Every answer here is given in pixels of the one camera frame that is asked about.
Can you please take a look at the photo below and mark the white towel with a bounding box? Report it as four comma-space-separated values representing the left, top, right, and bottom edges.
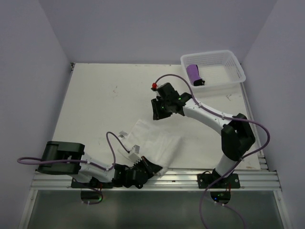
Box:
119, 119, 183, 177

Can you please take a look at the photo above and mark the purple microfiber towel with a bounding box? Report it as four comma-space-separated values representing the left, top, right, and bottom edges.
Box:
186, 64, 205, 86

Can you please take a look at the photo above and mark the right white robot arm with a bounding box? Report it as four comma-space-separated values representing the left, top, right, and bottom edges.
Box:
151, 83, 255, 187

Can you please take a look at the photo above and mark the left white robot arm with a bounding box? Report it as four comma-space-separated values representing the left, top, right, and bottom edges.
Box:
37, 141, 162, 189

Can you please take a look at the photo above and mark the white perforated plastic basket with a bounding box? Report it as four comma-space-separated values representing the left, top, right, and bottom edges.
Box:
180, 50, 246, 93

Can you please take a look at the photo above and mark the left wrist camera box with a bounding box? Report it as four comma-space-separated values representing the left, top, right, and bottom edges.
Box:
128, 145, 142, 164

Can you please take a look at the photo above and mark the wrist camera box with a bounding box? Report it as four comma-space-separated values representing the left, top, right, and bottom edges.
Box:
128, 145, 142, 164
151, 83, 163, 92

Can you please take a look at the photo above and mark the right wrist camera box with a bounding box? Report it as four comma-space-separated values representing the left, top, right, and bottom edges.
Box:
151, 83, 163, 92

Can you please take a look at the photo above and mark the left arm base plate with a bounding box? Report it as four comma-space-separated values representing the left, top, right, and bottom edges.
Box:
71, 178, 113, 189

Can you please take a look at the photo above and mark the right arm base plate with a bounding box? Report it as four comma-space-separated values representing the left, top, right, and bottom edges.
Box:
197, 170, 241, 189

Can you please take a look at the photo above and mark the aluminium mounting rail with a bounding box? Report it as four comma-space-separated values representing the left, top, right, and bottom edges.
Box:
30, 169, 281, 191

